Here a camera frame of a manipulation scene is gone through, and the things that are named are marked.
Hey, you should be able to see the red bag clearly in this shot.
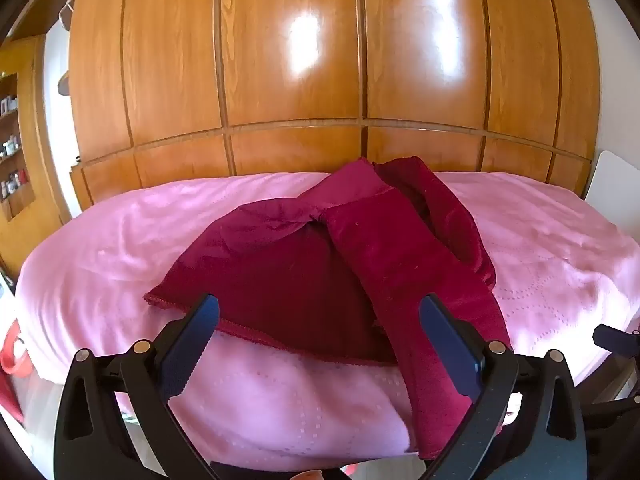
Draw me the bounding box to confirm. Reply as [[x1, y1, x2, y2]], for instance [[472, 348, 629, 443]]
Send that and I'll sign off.
[[0, 320, 36, 378]]

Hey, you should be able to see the row of small bottles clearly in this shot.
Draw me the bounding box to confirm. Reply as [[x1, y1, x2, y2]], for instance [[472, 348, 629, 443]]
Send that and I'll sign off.
[[0, 92, 31, 198]]

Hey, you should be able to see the pink blanket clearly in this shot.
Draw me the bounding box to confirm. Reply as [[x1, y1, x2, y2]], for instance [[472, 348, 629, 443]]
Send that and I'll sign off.
[[12, 170, 640, 466]]

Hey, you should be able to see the wooden shelf unit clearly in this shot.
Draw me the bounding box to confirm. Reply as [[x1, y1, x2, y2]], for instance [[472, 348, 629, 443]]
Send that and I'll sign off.
[[0, 35, 68, 273]]

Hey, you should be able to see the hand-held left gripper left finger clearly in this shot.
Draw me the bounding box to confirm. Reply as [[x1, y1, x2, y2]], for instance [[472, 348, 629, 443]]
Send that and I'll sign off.
[[52, 292, 221, 480]]

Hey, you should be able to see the wooden wardrobe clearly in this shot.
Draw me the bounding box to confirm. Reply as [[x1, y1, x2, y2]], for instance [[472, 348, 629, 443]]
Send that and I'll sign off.
[[67, 0, 601, 211]]

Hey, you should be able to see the maroon garment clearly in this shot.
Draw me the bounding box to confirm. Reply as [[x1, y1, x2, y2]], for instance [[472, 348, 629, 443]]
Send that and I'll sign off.
[[144, 156, 512, 461]]

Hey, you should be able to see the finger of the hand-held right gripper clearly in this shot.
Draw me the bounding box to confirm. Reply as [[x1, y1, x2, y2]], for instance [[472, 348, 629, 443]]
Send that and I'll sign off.
[[580, 396, 633, 418], [592, 324, 640, 357]]

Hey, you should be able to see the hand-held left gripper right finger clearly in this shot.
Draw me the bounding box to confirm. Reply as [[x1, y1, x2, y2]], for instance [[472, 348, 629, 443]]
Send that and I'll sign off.
[[419, 294, 588, 480]]

